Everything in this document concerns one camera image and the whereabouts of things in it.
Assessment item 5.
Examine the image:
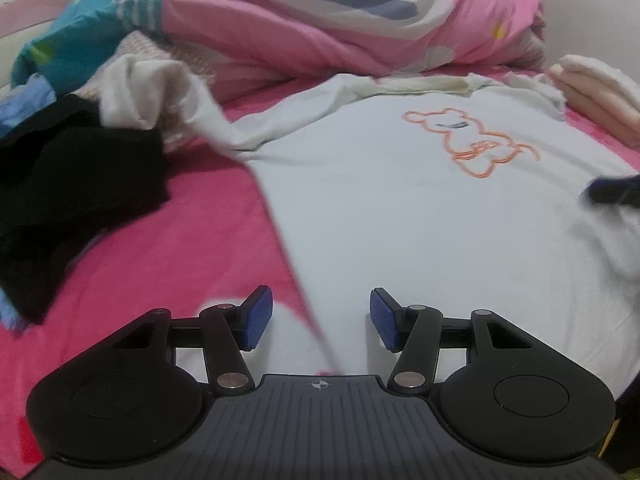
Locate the black garment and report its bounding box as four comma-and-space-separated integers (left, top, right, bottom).
0, 95, 171, 326

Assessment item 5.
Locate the beige checked garment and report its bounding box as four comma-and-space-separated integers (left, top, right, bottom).
70, 30, 236, 158

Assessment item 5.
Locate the teal striped cloth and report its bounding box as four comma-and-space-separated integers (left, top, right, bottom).
10, 0, 166, 91

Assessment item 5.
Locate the folded white garment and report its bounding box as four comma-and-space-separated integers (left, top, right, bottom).
549, 55, 640, 111

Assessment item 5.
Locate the pink leaf print bed sheet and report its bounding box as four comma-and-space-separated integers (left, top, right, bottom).
0, 67, 640, 480

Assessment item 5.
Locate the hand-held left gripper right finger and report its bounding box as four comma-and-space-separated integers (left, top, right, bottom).
370, 287, 536, 396

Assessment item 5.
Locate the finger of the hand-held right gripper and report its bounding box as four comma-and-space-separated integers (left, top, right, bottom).
580, 174, 640, 209

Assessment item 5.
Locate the white sweatshirt orange bear outline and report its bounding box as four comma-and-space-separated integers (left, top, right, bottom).
97, 55, 640, 411

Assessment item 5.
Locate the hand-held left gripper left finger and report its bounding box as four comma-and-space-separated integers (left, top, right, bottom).
111, 286, 274, 394

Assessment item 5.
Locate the pink floral quilt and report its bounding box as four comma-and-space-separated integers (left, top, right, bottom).
120, 0, 546, 92

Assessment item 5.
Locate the light blue garment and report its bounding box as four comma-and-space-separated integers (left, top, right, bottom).
0, 72, 57, 138

